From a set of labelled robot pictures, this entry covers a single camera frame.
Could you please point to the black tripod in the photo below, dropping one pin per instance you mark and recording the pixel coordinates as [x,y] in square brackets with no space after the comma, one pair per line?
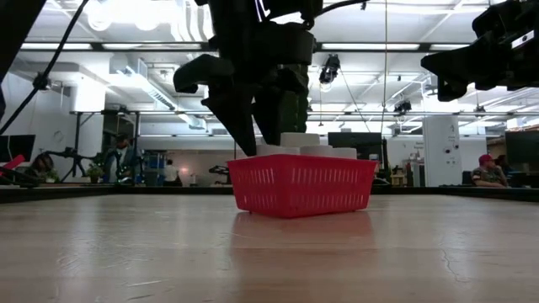
[76,157]

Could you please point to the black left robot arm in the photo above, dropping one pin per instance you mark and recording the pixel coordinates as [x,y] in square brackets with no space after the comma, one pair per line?
[12,25]

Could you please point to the white ceiling air duct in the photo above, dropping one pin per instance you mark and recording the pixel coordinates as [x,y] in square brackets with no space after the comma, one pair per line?
[143,88]

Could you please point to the red flat object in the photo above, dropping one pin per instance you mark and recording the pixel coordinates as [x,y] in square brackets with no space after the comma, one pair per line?
[12,163]

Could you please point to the red plastic slotted basket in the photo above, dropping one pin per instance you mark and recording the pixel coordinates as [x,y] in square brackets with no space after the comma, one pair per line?
[303,189]

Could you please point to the black computer monitor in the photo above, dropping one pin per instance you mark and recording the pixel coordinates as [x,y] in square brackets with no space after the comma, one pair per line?
[355,145]
[17,147]
[522,147]

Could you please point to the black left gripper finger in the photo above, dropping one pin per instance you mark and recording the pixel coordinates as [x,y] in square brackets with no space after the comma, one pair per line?
[231,113]
[269,109]

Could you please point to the black ceiling-mounted camera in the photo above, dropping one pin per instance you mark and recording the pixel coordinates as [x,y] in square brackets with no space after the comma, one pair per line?
[329,69]
[41,81]
[403,105]

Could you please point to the white hexagonal planter pot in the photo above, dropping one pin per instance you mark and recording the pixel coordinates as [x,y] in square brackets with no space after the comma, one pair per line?
[301,139]

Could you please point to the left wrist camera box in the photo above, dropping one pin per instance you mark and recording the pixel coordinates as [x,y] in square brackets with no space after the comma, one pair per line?
[286,44]

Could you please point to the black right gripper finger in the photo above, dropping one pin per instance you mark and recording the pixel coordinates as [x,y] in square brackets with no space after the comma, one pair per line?
[459,59]
[452,84]

